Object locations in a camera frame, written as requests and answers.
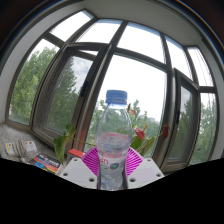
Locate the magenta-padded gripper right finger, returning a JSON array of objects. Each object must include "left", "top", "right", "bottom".
[{"left": 124, "top": 147, "right": 165, "bottom": 190}]

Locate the clear blue-capped water bottle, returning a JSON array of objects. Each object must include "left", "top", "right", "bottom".
[{"left": 94, "top": 89, "right": 134, "bottom": 191}]

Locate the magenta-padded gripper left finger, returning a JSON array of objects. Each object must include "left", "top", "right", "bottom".
[{"left": 60, "top": 146, "right": 101, "bottom": 190}]

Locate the grey-framed bay window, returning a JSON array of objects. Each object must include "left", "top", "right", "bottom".
[{"left": 4, "top": 8, "right": 221, "bottom": 174}]

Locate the plastic-wrapped white packet bundle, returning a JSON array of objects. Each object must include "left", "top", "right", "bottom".
[{"left": 4, "top": 139, "right": 38, "bottom": 158}]

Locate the potted red-flowered plant, white pot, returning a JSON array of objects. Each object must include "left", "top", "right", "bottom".
[{"left": 53, "top": 103, "right": 171, "bottom": 164}]

